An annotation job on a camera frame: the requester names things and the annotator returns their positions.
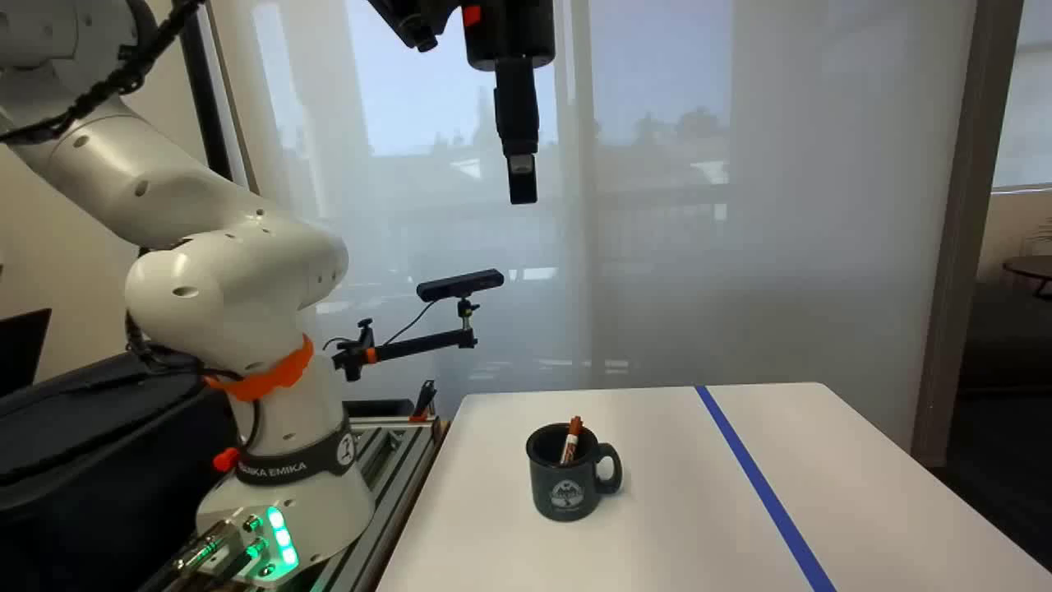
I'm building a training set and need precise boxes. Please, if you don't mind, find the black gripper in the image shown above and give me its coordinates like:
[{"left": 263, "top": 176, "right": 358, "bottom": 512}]
[{"left": 459, "top": 0, "right": 557, "bottom": 205}]

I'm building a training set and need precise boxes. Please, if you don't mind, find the red and white marker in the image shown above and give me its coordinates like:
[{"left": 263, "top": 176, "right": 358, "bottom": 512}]
[{"left": 560, "top": 414, "right": 581, "bottom": 466}]

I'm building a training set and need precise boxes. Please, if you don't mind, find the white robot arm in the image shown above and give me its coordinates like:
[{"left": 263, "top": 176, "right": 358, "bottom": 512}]
[{"left": 0, "top": 0, "right": 374, "bottom": 588}]

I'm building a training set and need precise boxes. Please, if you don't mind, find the dark blue speckled mug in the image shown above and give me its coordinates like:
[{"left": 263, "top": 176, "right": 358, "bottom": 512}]
[{"left": 527, "top": 423, "right": 622, "bottom": 523}]

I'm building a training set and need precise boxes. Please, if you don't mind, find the round side table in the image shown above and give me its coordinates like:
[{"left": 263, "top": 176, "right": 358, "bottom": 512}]
[{"left": 1004, "top": 258, "right": 1052, "bottom": 301}]

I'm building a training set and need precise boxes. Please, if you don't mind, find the black case beside robot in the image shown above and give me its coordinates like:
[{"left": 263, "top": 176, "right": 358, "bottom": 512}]
[{"left": 0, "top": 354, "right": 238, "bottom": 592}]

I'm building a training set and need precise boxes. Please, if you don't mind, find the blue tape line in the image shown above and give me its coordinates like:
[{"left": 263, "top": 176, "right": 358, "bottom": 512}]
[{"left": 693, "top": 385, "right": 834, "bottom": 592}]

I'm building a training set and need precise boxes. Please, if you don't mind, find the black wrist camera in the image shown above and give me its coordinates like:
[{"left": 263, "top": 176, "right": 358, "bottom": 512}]
[{"left": 368, "top": 0, "right": 459, "bottom": 53}]

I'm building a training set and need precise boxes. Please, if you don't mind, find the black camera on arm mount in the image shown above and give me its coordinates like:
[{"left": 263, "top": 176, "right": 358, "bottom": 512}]
[{"left": 330, "top": 267, "right": 509, "bottom": 385}]

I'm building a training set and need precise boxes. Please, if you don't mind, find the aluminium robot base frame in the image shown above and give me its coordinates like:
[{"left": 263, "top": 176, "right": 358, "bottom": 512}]
[{"left": 140, "top": 397, "right": 451, "bottom": 592}]

